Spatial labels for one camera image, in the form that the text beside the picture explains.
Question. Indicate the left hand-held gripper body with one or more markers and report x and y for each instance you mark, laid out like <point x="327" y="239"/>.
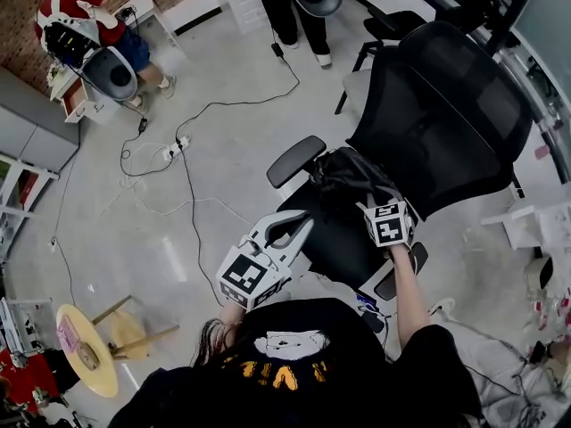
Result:
<point x="250" y="279"/>

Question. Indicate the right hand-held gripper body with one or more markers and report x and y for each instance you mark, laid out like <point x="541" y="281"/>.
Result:
<point x="388" y="227"/>

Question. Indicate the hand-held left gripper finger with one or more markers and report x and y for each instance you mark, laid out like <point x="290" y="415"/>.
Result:
<point x="296" y="248"/>
<point x="276" y="216"/>

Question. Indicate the black backpack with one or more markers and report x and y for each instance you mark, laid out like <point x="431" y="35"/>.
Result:
<point x="343" y="181"/>

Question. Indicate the black mesh office chair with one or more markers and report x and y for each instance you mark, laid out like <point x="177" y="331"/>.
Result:
<point x="446" y="118"/>

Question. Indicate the person's left forearm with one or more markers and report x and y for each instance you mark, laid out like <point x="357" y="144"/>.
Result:
<point x="232" y="323"/>

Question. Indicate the person's right forearm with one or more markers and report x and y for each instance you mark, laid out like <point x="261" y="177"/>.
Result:
<point x="408" y="292"/>

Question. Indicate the black chair with grey seat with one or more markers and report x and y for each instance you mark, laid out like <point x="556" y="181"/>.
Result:
<point x="357" y="87"/>

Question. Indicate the white power strip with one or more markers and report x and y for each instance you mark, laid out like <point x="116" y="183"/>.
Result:
<point x="176" y="147"/>

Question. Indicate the person's black printed shirt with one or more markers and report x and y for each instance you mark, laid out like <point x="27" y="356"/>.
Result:
<point x="290" y="395"/>

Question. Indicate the wooden stool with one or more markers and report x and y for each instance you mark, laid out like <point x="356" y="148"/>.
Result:
<point x="129" y="332"/>

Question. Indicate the white low stand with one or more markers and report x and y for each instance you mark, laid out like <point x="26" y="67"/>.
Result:
<point x="535" y="225"/>

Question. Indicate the black power adapter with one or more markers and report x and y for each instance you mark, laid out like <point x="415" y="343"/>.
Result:
<point x="143" y="125"/>

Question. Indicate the pink cup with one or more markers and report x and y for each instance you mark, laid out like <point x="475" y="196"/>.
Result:
<point x="542" y="151"/>

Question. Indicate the eyeglasses in open case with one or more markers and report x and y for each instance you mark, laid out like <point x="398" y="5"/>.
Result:
<point x="88" y="356"/>

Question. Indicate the round wooden table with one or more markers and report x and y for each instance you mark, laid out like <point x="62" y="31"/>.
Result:
<point x="96" y="372"/>

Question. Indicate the pink book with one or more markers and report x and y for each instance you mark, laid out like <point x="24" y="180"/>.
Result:
<point x="68" y="334"/>

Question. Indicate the red cloth item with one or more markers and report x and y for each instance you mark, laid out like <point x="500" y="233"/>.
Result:
<point x="27" y="377"/>

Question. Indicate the white desk with drawer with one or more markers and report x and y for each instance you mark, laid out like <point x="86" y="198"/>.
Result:
<point x="147" y="9"/>

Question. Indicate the white open shelf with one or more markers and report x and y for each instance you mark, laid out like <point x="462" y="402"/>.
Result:
<point x="18" y="185"/>

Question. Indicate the grey cabinet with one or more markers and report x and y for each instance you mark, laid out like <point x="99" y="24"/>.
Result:
<point x="27" y="127"/>

